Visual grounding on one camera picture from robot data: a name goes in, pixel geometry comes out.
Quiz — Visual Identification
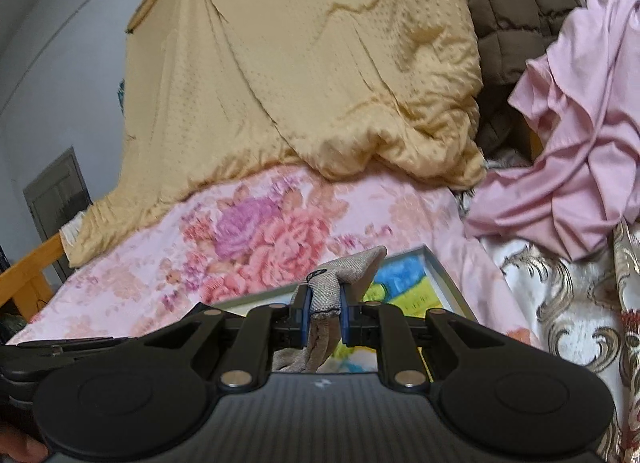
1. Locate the wooden bed frame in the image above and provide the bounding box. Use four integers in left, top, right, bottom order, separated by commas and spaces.
0, 232, 67, 326

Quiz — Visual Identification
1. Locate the person's left hand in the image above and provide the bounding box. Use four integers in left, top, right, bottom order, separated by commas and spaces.
0, 418, 49, 463

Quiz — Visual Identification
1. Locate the grey wall panel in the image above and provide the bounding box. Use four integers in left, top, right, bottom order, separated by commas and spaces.
22, 146, 94, 285

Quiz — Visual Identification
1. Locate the yellow quilt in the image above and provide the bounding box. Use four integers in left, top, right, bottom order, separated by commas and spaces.
65, 0, 488, 269

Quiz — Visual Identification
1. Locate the brown quilted blanket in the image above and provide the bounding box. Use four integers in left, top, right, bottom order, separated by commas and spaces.
447, 0, 608, 158

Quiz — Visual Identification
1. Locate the gold patterned white cloth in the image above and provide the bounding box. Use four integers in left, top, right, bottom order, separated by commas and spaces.
480, 218, 640, 463

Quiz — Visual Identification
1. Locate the grey drawstring pouch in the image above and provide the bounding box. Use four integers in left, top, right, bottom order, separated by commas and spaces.
272, 245, 388, 375

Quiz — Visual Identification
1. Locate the pink garment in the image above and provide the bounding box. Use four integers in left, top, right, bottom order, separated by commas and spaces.
462, 0, 640, 264

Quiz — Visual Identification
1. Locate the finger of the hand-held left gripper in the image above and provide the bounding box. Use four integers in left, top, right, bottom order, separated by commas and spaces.
17, 336, 135, 351

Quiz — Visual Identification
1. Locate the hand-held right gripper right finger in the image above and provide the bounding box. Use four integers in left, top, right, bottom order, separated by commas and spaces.
340, 288, 506, 391

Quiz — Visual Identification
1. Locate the pink floral bedsheet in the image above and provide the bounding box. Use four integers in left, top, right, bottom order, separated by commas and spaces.
7, 163, 541, 349

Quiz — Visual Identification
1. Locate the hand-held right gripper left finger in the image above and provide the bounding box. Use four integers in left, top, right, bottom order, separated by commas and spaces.
132, 285, 313, 390

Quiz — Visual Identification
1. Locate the cartoon print box lid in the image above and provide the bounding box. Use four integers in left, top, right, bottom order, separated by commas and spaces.
207, 244, 478, 375

